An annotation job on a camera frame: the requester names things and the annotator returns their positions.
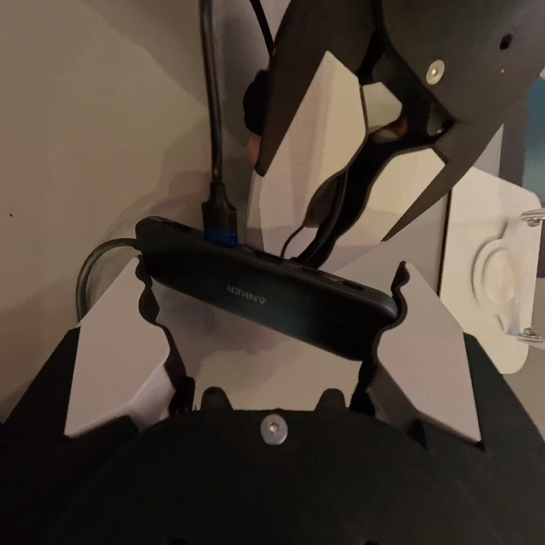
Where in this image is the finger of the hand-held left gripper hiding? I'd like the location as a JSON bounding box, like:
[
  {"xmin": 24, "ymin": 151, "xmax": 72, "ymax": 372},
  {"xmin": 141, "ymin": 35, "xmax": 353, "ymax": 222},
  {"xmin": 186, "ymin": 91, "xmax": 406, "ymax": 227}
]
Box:
[
  {"xmin": 247, "ymin": 50, "xmax": 375, "ymax": 254},
  {"xmin": 324, "ymin": 141, "xmax": 449, "ymax": 273}
]

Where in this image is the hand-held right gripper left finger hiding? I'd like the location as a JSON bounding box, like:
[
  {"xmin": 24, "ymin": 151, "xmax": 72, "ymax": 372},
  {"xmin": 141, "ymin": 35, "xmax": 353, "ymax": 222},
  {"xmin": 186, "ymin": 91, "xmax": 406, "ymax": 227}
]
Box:
[{"xmin": 64, "ymin": 256, "xmax": 192, "ymax": 439}]

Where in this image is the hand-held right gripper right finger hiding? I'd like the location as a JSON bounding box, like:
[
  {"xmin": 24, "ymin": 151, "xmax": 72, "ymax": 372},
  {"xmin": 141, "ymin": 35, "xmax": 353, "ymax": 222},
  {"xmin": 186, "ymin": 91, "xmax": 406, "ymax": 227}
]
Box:
[{"xmin": 349, "ymin": 262, "xmax": 483, "ymax": 445}]

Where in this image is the orange usb cable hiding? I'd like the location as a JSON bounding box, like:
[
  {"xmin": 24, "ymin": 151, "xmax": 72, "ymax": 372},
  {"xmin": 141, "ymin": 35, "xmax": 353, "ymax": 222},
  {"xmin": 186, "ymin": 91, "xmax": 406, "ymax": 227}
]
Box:
[{"xmin": 247, "ymin": 0, "xmax": 351, "ymax": 263}]

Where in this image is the blue usb cable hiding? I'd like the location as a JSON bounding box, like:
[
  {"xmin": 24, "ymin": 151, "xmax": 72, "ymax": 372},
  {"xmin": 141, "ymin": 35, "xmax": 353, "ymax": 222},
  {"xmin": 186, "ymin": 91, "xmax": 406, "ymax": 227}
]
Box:
[{"xmin": 198, "ymin": 0, "xmax": 239, "ymax": 249}]

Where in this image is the slim black usb hub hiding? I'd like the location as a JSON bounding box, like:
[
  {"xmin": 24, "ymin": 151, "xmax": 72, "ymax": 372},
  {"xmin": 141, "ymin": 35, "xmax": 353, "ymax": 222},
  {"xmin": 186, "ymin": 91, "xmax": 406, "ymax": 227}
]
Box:
[{"xmin": 135, "ymin": 216, "xmax": 408, "ymax": 362}]

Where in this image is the person's left hand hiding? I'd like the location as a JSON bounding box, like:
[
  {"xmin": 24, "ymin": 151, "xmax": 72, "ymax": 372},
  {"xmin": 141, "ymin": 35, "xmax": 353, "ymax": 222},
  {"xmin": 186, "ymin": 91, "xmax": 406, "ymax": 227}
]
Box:
[{"xmin": 246, "ymin": 137, "xmax": 265, "ymax": 178}]

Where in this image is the white stand base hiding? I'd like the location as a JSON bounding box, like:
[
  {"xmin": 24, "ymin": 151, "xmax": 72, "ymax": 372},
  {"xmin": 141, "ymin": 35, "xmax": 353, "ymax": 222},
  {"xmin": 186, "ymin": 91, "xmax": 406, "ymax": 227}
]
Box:
[{"xmin": 439, "ymin": 166, "xmax": 545, "ymax": 375}]

